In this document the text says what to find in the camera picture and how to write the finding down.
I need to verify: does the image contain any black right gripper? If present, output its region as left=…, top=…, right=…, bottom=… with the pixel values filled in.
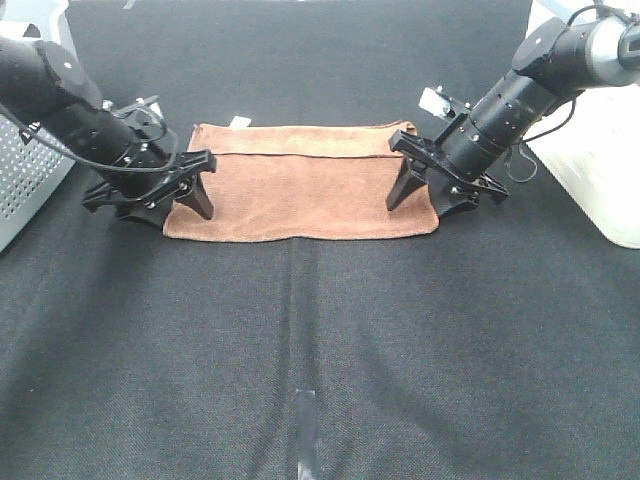
left=388, top=97, right=509, bottom=204

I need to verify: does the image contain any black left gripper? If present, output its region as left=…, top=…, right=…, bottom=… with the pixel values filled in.
left=82, top=113, right=216, bottom=230

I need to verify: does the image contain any brown terry towel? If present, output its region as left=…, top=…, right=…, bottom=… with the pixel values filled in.
left=163, top=121, right=439, bottom=243

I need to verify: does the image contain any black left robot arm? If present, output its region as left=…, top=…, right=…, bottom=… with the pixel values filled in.
left=1, top=38, right=216, bottom=227

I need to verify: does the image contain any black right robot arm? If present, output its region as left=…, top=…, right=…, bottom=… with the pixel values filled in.
left=386, top=15, right=639, bottom=216

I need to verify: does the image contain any grey perforated laundry basket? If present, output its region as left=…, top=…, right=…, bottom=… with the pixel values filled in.
left=1, top=0, right=76, bottom=250

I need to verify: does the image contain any white plastic basket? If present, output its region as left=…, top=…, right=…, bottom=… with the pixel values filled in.
left=519, top=0, right=640, bottom=250

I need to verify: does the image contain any black table cloth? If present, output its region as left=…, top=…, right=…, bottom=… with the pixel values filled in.
left=1, top=1, right=639, bottom=479

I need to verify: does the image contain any grey tape strip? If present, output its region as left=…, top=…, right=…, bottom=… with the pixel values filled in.
left=294, top=389, right=320, bottom=480

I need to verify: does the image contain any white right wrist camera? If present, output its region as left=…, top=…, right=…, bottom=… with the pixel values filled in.
left=418, top=87, right=451, bottom=118

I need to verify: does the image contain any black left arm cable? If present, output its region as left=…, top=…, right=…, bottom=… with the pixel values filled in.
left=0, top=102, right=180, bottom=175

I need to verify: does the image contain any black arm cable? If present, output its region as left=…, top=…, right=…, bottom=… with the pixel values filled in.
left=0, top=102, right=180, bottom=175
left=502, top=4, right=640, bottom=183

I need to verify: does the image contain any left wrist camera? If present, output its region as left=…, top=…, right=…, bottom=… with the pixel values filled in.
left=102, top=95, right=164, bottom=119

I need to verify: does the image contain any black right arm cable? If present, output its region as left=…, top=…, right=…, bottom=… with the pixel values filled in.
left=502, top=4, right=640, bottom=183

